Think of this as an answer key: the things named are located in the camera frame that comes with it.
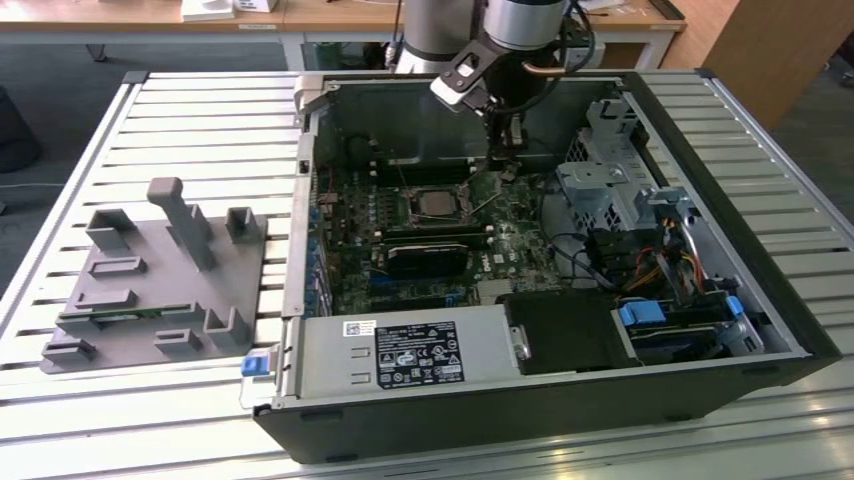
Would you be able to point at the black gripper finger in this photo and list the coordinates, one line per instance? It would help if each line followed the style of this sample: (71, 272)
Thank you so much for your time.
(497, 140)
(516, 137)

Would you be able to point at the silver CPU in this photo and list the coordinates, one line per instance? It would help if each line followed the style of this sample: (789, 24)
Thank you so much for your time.
(439, 203)

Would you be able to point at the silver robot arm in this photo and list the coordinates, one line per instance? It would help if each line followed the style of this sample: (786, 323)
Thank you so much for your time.
(521, 20)

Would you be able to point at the CPU socket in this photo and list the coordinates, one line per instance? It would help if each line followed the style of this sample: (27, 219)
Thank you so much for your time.
(427, 221)

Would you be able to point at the silver metal drive cage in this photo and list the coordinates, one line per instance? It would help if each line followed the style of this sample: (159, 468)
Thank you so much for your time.
(588, 190)

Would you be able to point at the black RAM slot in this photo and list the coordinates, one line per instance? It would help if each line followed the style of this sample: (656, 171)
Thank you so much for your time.
(394, 176)
(390, 167)

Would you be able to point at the green motherboard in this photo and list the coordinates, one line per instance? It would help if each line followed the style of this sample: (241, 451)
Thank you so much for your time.
(514, 240)

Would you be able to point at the black RAM stick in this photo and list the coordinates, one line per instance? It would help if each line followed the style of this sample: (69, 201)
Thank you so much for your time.
(434, 230)
(434, 239)

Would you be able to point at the white papers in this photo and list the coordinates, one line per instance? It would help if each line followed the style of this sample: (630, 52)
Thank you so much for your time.
(610, 5)

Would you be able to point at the black graphics card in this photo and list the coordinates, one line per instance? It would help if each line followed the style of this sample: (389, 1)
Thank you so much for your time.
(427, 260)

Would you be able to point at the grey case latch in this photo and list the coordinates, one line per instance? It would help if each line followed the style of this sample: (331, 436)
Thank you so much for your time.
(307, 92)

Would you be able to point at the silver chipset heatsink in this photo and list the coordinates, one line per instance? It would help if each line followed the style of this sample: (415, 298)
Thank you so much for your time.
(497, 292)

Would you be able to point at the wooden cabinet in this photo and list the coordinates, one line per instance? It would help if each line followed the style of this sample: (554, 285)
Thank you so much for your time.
(768, 50)

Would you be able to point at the black plastic shroud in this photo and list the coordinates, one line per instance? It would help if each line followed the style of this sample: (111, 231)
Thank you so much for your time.
(568, 330)

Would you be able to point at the blue disk carrier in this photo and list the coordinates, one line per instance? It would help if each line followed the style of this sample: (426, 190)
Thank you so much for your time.
(641, 314)

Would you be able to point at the white box with dark print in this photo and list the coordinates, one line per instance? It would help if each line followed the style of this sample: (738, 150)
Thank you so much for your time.
(257, 5)

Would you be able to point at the black hard disk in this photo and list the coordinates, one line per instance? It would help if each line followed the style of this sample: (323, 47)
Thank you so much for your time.
(674, 340)

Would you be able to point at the blue plastic clip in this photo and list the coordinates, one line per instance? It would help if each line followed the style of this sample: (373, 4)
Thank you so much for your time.
(734, 306)

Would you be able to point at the plain white box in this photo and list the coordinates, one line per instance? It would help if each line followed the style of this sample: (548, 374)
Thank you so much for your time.
(207, 10)

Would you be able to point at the silver power supply unit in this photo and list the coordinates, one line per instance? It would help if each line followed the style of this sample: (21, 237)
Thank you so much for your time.
(321, 350)

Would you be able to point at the black PC case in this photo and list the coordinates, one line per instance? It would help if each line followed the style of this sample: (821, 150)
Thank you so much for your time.
(468, 420)

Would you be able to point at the blue power supply latch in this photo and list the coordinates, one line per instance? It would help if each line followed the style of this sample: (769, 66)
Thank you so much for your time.
(257, 364)

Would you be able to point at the grey parts rack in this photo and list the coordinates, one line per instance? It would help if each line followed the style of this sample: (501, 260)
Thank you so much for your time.
(161, 295)

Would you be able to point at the green RAM stick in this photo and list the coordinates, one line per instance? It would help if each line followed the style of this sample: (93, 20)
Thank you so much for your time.
(143, 315)

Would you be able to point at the light wooden desk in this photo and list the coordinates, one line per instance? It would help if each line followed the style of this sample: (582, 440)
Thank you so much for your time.
(101, 24)

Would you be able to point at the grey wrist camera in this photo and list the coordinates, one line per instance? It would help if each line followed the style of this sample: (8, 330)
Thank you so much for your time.
(461, 85)

